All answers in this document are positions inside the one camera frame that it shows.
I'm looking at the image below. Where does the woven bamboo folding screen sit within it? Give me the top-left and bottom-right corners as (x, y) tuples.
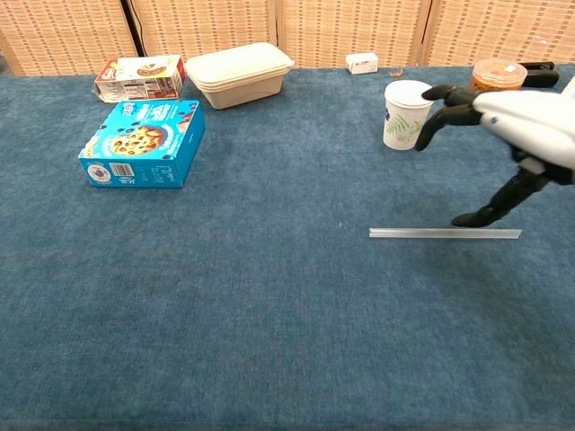
(0, 0), (575, 76)

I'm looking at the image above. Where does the white paper cup leaf print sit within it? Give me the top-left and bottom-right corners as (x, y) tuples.
(383, 79), (435, 152)

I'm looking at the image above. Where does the black tripod stand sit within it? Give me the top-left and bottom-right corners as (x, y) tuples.
(119, 0), (141, 49)

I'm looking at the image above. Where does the red white snack box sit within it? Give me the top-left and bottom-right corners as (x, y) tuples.
(93, 54), (187, 104)

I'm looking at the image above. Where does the black stapler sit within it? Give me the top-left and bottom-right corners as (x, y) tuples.
(523, 61), (561, 89)

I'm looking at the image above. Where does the beige lidded lunch container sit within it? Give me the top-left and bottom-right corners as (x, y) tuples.
(183, 42), (296, 110)

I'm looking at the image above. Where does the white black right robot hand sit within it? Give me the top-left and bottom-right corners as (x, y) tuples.
(414, 74), (575, 228)

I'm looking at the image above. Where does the clear jar with brown contents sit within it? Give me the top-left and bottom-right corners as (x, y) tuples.
(469, 57), (529, 93)

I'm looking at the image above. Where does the blue cookie box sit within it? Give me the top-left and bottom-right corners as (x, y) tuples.
(78, 99), (207, 189)

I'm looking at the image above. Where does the small white cardboard box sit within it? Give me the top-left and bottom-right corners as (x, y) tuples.
(345, 52), (379, 75)

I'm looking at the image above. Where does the blue carpet table cover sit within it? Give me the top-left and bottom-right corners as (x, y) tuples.
(0, 65), (575, 431)

